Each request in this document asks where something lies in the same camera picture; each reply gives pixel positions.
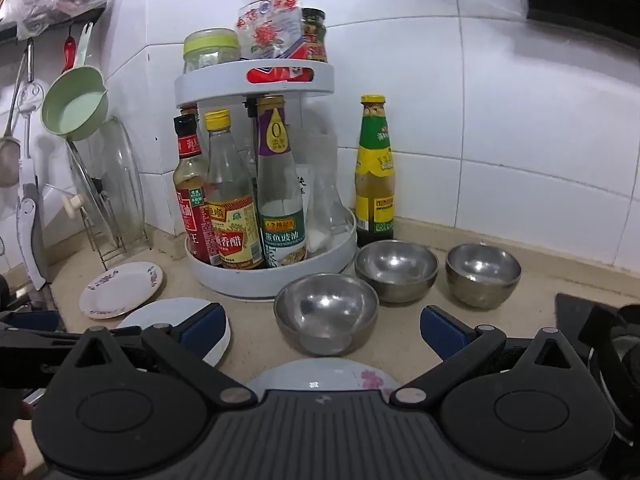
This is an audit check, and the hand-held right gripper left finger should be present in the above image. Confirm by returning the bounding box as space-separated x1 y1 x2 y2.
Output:
65 302 257 407

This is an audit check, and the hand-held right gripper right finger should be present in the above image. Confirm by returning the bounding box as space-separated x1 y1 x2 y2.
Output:
389 305 581 407

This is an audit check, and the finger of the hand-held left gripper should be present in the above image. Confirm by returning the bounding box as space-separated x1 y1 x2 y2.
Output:
0 360 63 391
0 310 88 356

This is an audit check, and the plain white plate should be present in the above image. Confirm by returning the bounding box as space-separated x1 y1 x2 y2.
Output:
116 297 232 368

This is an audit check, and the stainless steel bowl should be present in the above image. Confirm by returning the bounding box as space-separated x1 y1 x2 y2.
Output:
273 273 380 356
354 240 440 304
446 243 522 309

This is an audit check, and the small purple floral plate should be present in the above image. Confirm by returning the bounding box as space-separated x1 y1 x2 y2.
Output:
79 261 165 321

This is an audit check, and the pink flower white plate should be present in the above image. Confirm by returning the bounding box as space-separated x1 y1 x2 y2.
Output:
245 357 403 402

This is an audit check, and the white plastic tub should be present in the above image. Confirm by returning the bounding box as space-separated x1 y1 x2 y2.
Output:
174 57 359 299

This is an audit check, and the red cap soy sauce bottle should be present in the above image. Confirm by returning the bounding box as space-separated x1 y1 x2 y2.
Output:
172 114 223 267

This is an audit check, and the yellow cap vinegar bottle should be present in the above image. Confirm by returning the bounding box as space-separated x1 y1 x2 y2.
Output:
202 110 266 271

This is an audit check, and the black gas stove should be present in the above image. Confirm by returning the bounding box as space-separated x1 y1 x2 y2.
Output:
555 292 640 461

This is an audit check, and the purple and green label bottle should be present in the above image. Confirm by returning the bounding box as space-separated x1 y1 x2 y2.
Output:
254 95 307 269

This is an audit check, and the metal mesh strainer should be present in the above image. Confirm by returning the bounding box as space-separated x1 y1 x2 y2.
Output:
0 40 36 189

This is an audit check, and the glass pot lid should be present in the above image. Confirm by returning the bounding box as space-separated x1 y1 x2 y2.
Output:
67 116 146 252

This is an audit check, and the green yellow label sauce bottle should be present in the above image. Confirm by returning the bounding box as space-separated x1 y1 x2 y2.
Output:
355 95 396 247

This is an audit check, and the light green saucepan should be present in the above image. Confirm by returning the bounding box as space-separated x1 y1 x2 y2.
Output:
41 22 110 142

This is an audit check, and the glass jar light green lid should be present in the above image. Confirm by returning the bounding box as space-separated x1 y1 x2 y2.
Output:
182 28 242 76

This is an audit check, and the clear packet red flower print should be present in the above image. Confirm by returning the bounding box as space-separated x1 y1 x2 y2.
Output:
235 0 308 62

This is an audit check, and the dark jar red label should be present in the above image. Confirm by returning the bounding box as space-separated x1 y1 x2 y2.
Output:
300 7 329 64

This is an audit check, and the white handle utensil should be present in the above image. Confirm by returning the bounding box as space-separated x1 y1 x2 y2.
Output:
15 157 49 291

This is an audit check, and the metal wire lid rack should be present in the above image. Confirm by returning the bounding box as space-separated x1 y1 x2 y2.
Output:
82 200 153 271

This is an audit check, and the black wall shelf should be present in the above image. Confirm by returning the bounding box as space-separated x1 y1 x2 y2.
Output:
0 2 108 37

